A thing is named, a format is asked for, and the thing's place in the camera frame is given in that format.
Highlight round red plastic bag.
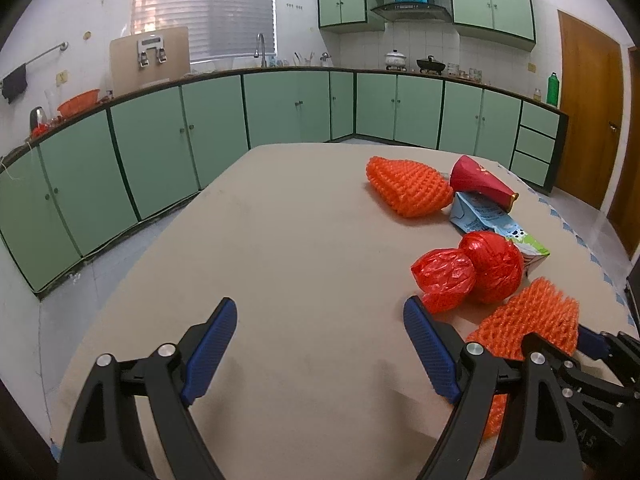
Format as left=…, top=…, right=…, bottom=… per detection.
left=458, top=230, right=525, bottom=305

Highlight wall towel rail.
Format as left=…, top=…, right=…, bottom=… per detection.
left=0, top=42, right=68, bottom=86

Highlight white blue scalloped tablecloth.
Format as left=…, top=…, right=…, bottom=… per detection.
left=515, top=175, right=636, bottom=331

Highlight orange basket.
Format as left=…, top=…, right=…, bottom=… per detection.
left=57, top=89, right=101, bottom=117

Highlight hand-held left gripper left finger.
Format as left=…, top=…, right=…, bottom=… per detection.
left=59, top=297, right=238, bottom=480

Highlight light blue milk carton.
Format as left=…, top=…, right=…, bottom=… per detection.
left=449, top=191, right=551, bottom=267

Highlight wooden door with handle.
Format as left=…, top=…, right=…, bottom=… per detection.
left=555, top=10, right=625, bottom=211

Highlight window with blinds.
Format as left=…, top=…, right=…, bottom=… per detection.
left=131, top=0, right=277, bottom=63

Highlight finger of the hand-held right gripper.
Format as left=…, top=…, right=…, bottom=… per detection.
left=575, top=325, right=640, bottom=390
left=521, top=334, right=640, bottom=405

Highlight wooden cutting board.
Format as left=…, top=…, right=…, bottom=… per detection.
left=110, top=26, right=191, bottom=97

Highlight group of glass jars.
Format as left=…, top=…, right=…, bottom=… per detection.
left=446, top=62, right=483, bottom=83

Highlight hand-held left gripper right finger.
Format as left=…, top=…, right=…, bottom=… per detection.
left=403, top=296, right=583, bottom=480

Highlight green base cabinets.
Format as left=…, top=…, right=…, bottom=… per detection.
left=0, top=67, right=570, bottom=301

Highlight beige tablecloth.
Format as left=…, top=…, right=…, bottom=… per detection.
left=50, top=142, right=631, bottom=480

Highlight white clip hanger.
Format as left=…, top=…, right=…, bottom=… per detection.
left=136, top=34, right=167, bottom=67

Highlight range hood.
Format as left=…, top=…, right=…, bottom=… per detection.
left=370, top=2, right=451, bottom=23

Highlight orange foam fruit net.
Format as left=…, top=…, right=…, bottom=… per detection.
left=366, top=156, right=455, bottom=219
left=465, top=277, right=581, bottom=438

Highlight red cone-shaped packet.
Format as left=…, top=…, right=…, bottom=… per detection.
left=449, top=155, right=520, bottom=214

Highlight dark towel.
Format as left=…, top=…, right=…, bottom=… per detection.
left=1, top=65, right=28, bottom=105

